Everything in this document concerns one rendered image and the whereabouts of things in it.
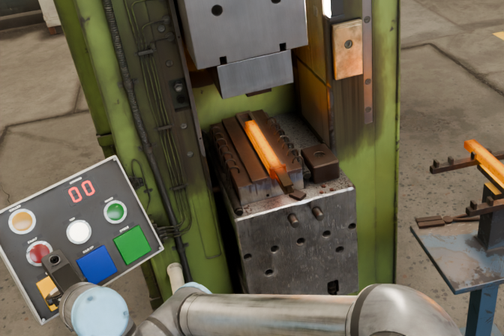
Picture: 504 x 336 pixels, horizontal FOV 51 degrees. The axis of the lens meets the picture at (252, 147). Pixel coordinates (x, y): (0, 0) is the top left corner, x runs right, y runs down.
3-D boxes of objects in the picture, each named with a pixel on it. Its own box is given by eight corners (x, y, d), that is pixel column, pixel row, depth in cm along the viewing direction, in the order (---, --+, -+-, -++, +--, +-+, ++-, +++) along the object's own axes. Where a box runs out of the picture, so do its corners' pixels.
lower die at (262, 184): (304, 188, 160) (301, 165, 155) (241, 205, 157) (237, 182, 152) (265, 127, 195) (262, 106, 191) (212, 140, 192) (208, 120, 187)
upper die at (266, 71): (293, 82, 141) (290, 49, 136) (222, 99, 138) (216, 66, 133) (252, 36, 177) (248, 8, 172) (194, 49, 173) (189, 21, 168)
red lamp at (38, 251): (52, 262, 123) (46, 247, 120) (31, 267, 122) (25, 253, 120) (52, 253, 125) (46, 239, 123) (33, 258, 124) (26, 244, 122)
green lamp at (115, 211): (127, 220, 133) (122, 206, 130) (108, 224, 132) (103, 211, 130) (126, 212, 135) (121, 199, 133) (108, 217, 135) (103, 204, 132)
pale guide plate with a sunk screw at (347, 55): (363, 73, 160) (362, 19, 151) (336, 80, 159) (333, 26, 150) (360, 71, 162) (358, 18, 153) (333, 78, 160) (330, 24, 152)
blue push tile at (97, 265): (118, 271, 130) (104, 244, 129) (91, 288, 126) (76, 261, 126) (116, 270, 132) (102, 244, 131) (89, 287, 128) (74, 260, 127)
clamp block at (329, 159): (340, 178, 162) (340, 160, 158) (315, 184, 160) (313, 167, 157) (325, 158, 172) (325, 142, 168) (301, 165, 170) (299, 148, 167)
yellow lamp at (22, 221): (34, 229, 122) (28, 215, 119) (14, 235, 121) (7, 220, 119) (36, 221, 124) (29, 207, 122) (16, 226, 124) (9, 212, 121)
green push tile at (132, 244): (153, 249, 135) (139, 224, 134) (127, 265, 131) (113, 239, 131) (150, 249, 137) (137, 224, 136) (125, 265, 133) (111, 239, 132)
